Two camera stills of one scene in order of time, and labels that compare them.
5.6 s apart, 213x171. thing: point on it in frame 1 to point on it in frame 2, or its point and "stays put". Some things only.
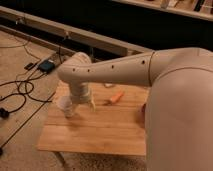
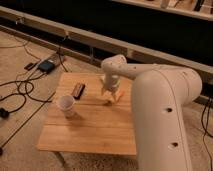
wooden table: (117, 125) stays put
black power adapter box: (46, 66) stays put
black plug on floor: (4, 113) stays put
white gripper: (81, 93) to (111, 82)
